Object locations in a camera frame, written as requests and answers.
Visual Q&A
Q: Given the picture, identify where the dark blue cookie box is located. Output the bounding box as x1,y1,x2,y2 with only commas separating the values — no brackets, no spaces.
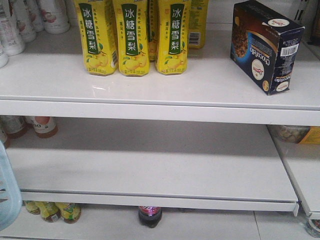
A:
230,0,305,96

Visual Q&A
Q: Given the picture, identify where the light blue plastic basket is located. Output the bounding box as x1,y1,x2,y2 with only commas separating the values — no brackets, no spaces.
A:
0,142,23,231

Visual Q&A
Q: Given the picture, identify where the white store shelving unit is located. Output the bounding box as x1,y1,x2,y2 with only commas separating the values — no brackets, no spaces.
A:
0,0,320,240

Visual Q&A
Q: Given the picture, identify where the yellow pear drink bottle right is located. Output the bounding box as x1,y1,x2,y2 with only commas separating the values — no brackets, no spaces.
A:
156,0,191,76

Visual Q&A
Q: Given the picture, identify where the yellow pear drink bottle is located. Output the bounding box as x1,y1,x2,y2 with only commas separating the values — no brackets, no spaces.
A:
112,0,150,77
156,0,191,76
73,0,118,76
188,0,209,49

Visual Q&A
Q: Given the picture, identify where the dark cola bottle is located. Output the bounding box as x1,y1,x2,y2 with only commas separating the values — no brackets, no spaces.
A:
138,206,162,228

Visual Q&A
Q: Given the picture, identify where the yellow pear drink bottle middle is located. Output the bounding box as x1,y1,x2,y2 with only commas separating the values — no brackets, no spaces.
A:
112,0,150,77

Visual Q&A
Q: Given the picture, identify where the rear yellow pear drink bottle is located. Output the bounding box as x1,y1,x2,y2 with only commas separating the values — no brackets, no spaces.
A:
188,0,209,49

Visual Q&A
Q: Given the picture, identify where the yellow pear drink bottle left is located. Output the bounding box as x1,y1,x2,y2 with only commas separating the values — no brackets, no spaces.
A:
73,0,118,76

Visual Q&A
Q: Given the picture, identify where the orange tea bottle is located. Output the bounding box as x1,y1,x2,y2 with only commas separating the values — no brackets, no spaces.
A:
30,116,58,139

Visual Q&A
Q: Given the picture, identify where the white milk drink bottle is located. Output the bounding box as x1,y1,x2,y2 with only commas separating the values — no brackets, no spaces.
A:
38,0,70,34

